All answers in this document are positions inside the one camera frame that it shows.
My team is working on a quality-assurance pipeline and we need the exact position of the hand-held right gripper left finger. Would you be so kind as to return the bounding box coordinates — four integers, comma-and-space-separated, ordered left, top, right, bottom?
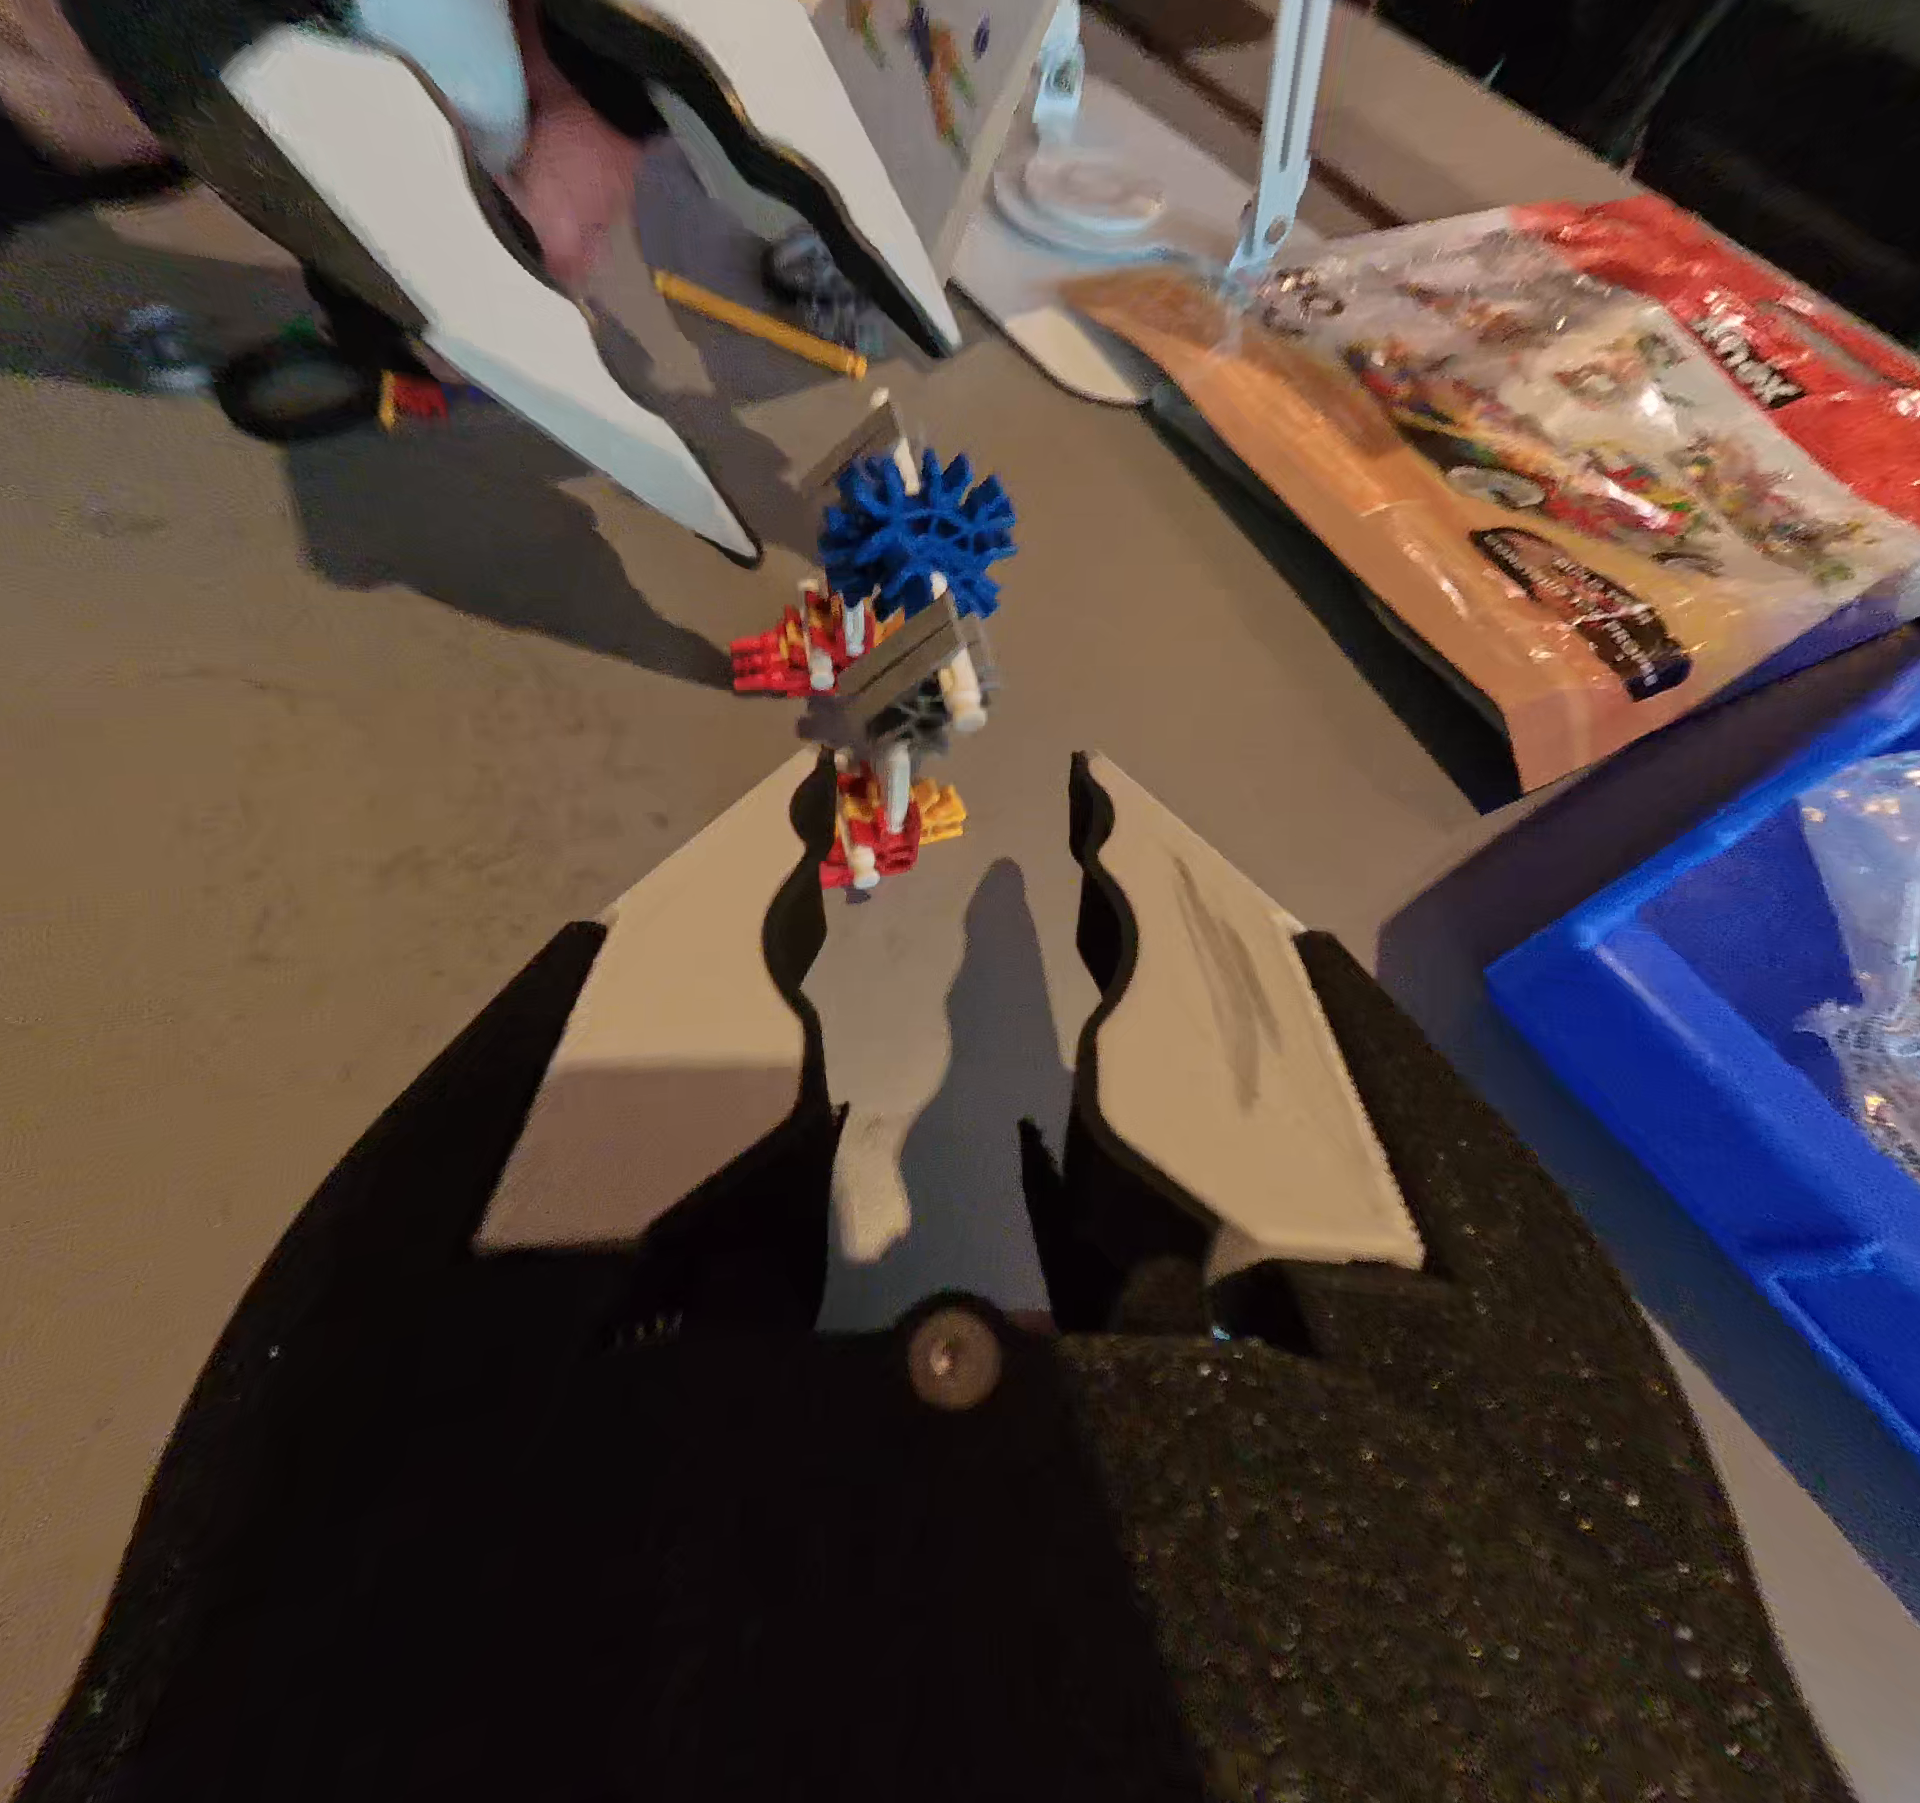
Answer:
473, 751, 844, 1258

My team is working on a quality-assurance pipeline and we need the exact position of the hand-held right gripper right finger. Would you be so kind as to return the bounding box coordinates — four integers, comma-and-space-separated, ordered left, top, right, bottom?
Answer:
1064, 751, 1428, 1271

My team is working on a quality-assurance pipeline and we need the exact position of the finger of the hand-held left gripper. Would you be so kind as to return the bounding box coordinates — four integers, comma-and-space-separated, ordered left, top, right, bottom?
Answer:
516, 0, 966, 364
221, 22, 765, 572

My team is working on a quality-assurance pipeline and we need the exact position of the red yellow grey toy assembly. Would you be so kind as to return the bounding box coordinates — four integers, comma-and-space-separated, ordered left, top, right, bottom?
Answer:
794, 592, 1005, 908
728, 389, 916, 707

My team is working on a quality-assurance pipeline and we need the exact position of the blue connector cluster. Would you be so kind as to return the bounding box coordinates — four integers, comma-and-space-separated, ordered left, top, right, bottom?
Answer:
816, 445, 1019, 620

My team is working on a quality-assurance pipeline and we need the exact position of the person's left hand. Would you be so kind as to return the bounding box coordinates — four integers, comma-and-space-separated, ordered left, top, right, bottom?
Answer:
506, 120, 644, 318

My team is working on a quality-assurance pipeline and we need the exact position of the printed instruction sheet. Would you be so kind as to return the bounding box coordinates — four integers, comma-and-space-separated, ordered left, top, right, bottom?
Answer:
750, 0, 1111, 298

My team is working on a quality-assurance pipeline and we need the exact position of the black toy wheel grey rim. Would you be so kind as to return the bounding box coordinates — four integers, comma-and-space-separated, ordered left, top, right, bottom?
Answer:
758, 220, 890, 364

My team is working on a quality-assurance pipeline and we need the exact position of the black toy tyre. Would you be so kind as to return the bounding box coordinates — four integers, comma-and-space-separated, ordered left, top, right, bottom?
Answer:
209, 333, 386, 444

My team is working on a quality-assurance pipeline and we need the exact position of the long yellow toy rod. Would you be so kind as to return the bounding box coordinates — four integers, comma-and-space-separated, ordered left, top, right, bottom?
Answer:
652, 271, 872, 383

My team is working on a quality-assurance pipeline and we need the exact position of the small grey toy wheel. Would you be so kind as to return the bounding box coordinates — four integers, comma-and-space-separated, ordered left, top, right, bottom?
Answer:
112, 299, 215, 398

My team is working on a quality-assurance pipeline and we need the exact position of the white round holder base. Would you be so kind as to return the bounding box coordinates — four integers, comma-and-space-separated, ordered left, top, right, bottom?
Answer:
989, 0, 1171, 246

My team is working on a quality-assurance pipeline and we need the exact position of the blue storage bin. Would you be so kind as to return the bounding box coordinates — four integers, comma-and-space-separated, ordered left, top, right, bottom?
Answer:
1482, 655, 1920, 1453

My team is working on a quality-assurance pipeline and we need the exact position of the white display stand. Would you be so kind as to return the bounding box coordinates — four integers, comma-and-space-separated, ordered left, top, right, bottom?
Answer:
808, 0, 1247, 409

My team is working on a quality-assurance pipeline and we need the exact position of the clear plastic parts bag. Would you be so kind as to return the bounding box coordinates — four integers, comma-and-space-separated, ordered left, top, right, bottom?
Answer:
1790, 751, 1920, 1183

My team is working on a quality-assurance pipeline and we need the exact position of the orange red toy parts bag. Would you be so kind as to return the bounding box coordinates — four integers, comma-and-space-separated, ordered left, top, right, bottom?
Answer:
1067, 196, 1920, 791

